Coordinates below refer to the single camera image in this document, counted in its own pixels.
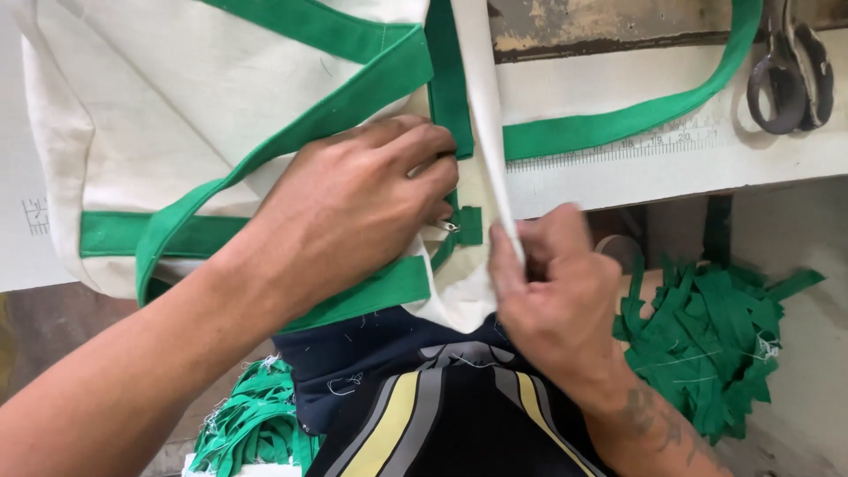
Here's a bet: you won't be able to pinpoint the bundle of green strips with white threads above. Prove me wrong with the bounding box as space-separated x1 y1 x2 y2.
184 356 326 477

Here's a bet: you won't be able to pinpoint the grey metal scissors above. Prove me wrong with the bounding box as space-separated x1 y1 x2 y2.
746 0 836 136

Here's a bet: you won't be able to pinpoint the cream canvas bag green trim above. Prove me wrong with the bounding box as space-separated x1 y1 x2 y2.
13 0 764 336

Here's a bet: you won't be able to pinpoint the black shirt with yellow stripes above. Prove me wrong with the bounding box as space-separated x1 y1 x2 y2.
305 341 618 477

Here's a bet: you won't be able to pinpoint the large heap of green fabric strips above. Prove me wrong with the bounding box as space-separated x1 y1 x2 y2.
612 255 827 446

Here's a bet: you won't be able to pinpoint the person's right hand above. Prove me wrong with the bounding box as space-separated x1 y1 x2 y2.
487 202 632 406

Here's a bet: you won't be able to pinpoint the navy shorts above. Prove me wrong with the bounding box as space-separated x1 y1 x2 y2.
272 306 531 435

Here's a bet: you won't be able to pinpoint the person's left hand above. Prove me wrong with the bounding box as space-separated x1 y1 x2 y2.
255 116 461 320

